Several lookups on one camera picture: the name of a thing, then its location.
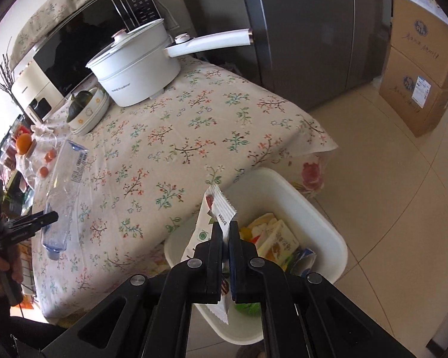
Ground clear plastic water bottle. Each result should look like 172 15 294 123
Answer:
42 140 89 261

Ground blue white milk carton box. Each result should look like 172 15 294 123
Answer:
286 248 317 277

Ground yellow bread package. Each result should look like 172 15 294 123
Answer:
240 212 299 268

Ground torn nut snack wrapper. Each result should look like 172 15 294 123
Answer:
181 184 236 324

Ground green snack bag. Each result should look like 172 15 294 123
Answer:
234 302 261 318

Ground white plastic trash bin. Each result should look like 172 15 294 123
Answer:
164 168 348 345

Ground small tangerine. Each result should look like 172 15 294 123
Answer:
39 166 49 179
44 149 56 163

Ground large orange fruit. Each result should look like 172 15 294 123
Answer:
15 133 33 155

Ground white stacked plate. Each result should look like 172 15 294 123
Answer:
68 91 110 136

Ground white ceramic bowl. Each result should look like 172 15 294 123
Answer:
66 86 107 131

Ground dark green squash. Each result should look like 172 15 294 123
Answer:
67 91 93 123

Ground floral tablecloth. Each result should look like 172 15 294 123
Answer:
32 57 337 319

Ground dried branches in vase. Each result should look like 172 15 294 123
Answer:
0 39 25 115

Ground black microwave oven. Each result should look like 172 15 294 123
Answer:
34 0 161 96

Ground floral microwave cover cloth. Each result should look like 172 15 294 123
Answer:
9 0 91 70

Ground white electric cooking pot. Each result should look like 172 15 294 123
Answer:
86 18 253 107

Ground lower cardboard box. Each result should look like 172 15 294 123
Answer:
380 48 448 138

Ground cardboard box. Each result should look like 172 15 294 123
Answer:
380 48 448 138
391 0 448 89

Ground grey refrigerator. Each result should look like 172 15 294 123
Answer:
184 0 392 110

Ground upper cardboard box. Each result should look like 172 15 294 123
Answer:
391 0 448 89

